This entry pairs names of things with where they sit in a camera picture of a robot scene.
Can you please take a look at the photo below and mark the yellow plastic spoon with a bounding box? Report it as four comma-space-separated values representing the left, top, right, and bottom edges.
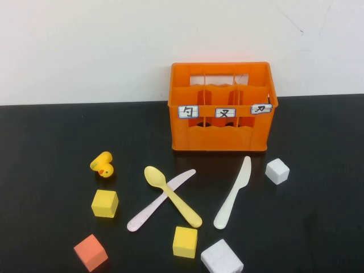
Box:
144, 166, 203, 229

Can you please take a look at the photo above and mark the cream white plastic knife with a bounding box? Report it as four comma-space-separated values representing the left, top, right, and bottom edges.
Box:
213, 155, 252, 230

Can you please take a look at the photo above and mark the pale pink plastic knife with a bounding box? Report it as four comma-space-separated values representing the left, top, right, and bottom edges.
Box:
126, 169, 197, 232

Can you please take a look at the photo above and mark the orange plastic cutlery holder crate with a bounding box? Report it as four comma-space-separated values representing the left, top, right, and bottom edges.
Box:
167, 61, 278, 152

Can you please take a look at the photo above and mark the white label spoon character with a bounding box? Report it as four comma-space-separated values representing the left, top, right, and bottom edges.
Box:
177, 105, 199, 119

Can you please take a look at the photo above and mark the white label fork character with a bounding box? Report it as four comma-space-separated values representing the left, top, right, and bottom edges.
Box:
215, 107, 237, 118

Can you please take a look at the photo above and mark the yellow rubber duck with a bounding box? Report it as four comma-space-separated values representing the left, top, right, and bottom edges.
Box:
89, 151, 114, 179

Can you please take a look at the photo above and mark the white label knife character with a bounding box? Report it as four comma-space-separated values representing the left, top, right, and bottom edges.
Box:
250, 104, 273, 115

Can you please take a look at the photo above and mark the small white foam cube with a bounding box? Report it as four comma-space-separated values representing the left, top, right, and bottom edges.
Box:
264, 158, 290, 185

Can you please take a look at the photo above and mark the yellow foam cube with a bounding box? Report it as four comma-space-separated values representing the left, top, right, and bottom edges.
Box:
172, 226, 198, 259
90, 189, 119, 219

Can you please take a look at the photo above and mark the large white foam cube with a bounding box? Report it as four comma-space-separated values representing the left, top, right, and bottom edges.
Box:
200, 238, 245, 273

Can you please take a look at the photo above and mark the salmon orange foam cube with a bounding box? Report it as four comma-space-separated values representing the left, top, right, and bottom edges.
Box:
73, 234, 109, 272

